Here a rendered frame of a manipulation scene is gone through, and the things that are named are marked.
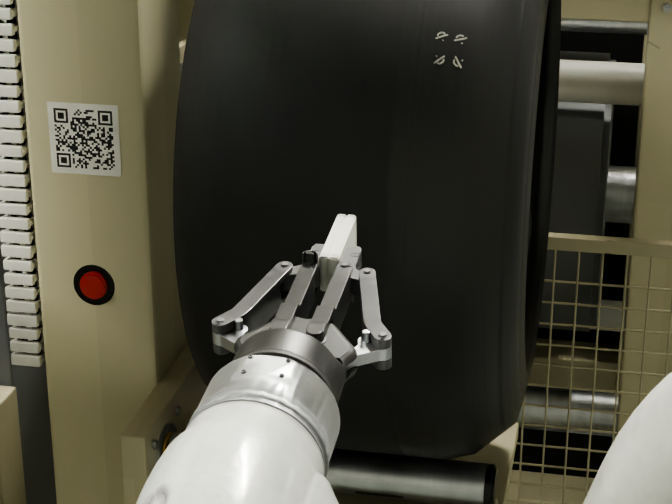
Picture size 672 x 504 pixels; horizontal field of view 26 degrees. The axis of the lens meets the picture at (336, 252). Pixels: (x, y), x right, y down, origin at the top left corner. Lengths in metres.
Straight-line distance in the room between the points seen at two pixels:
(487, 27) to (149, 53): 0.39
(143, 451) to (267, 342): 0.56
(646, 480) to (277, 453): 0.27
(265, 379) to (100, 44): 0.65
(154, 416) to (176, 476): 0.70
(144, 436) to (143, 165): 0.27
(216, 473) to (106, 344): 0.78
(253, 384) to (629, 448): 0.32
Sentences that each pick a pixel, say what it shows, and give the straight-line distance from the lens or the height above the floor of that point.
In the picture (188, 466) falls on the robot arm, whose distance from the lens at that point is 0.82.
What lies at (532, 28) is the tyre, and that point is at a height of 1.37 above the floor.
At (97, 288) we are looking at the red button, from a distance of 1.55.
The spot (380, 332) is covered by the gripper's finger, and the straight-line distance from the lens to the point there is 0.99.
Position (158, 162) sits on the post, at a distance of 1.52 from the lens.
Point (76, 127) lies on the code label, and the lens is 1.50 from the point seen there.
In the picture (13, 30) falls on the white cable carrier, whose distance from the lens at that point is 1.51.
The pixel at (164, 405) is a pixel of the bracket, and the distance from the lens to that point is 1.54.
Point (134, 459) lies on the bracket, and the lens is 1.49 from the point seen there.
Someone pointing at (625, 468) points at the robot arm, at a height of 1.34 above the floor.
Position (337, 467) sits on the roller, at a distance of 1.48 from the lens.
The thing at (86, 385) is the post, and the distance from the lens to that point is 1.61.
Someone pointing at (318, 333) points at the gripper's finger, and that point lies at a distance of 0.98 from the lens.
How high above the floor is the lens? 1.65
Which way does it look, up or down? 21 degrees down
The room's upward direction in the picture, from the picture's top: straight up
